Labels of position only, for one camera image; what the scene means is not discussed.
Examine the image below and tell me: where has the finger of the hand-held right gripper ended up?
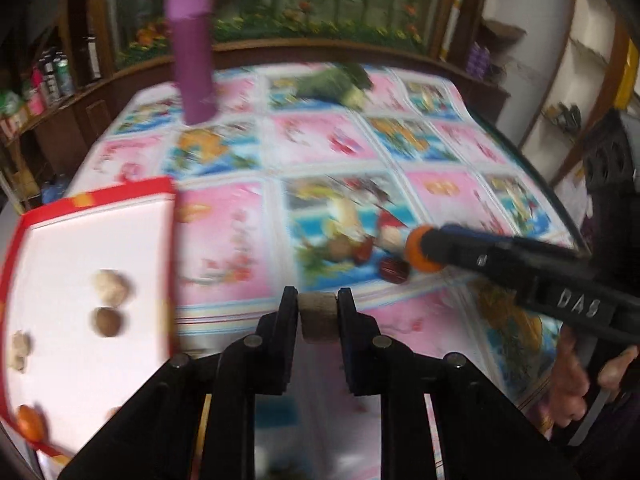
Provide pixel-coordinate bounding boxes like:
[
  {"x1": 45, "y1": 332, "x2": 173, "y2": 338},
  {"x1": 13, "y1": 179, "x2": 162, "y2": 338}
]
[
  {"x1": 419, "y1": 230, "x2": 526, "y2": 286},
  {"x1": 434, "y1": 223, "x2": 588, "y2": 261}
]

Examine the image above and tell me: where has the wooden cabinet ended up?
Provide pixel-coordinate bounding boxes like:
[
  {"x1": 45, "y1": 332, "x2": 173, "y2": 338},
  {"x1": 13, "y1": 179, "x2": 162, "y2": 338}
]
[{"x1": 0, "y1": 0, "x2": 176, "y2": 211}]

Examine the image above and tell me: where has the dark red jujube date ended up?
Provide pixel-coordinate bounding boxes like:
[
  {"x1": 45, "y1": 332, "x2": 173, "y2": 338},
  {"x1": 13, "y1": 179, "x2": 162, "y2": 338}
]
[{"x1": 378, "y1": 258, "x2": 412, "y2": 284}]

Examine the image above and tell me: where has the yellow and black tool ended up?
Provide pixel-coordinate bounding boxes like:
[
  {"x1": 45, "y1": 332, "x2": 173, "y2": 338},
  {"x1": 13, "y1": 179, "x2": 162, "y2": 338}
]
[{"x1": 545, "y1": 102, "x2": 584, "y2": 134}]

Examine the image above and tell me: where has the wooden corner shelf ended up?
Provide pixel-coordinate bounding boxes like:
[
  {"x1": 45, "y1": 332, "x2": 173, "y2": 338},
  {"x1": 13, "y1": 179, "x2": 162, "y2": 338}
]
[{"x1": 450, "y1": 0, "x2": 531, "y2": 126}]

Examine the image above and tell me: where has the floral wall picture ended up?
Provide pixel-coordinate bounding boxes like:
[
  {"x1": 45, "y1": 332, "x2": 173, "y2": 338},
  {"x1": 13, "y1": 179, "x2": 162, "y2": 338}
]
[{"x1": 107, "y1": 0, "x2": 451, "y2": 68}]

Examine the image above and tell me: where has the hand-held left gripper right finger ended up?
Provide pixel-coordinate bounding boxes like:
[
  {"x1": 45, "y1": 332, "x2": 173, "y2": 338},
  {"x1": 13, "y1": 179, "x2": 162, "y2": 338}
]
[{"x1": 336, "y1": 286, "x2": 581, "y2": 480}]

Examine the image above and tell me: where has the leafy green vegetable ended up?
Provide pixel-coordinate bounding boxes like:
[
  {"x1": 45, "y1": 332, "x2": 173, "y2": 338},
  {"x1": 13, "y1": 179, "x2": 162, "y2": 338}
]
[{"x1": 295, "y1": 62, "x2": 374, "y2": 109}]

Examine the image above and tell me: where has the white tray with red rim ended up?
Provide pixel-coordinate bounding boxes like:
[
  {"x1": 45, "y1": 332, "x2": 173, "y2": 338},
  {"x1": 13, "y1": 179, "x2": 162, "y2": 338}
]
[{"x1": 0, "y1": 177, "x2": 179, "y2": 461}]

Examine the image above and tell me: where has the purple cylindrical cup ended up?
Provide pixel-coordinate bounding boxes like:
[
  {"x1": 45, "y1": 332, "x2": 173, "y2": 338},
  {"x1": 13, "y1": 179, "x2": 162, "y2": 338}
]
[{"x1": 166, "y1": 0, "x2": 219, "y2": 125}]

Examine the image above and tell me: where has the brown round longan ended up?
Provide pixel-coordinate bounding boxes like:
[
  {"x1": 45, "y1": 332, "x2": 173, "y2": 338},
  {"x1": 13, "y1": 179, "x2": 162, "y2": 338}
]
[
  {"x1": 91, "y1": 307, "x2": 125, "y2": 337},
  {"x1": 327, "y1": 239, "x2": 357, "y2": 261}
]

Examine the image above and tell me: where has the row of bottles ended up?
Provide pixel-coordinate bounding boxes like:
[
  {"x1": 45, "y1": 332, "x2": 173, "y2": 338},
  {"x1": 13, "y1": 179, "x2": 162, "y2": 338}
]
[{"x1": 0, "y1": 47, "x2": 77, "y2": 126}]

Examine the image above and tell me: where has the large orange tangerine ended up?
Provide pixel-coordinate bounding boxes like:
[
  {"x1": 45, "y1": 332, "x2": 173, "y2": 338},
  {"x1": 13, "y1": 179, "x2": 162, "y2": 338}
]
[{"x1": 16, "y1": 405, "x2": 49, "y2": 441}]

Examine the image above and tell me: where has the person's right hand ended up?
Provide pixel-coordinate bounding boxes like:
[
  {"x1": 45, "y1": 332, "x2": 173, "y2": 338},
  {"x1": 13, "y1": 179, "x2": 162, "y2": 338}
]
[{"x1": 550, "y1": 332, "x2": 640, "y2": 429}]

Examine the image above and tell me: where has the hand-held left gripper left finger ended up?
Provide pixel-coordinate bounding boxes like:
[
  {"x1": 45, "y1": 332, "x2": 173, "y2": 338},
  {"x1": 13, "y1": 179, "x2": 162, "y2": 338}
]
[{"x1": 57, "y1": 286, "x2": 301, "y2": 480}]

